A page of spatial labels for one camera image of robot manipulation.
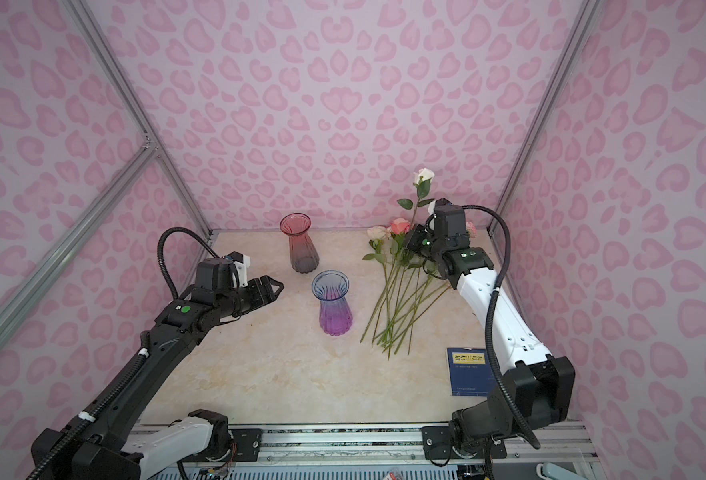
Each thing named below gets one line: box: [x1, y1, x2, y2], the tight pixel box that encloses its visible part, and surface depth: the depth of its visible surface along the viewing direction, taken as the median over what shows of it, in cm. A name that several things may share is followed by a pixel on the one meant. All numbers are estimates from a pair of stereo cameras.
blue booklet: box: [447, 347, 497, 397], surface depth 86 cm
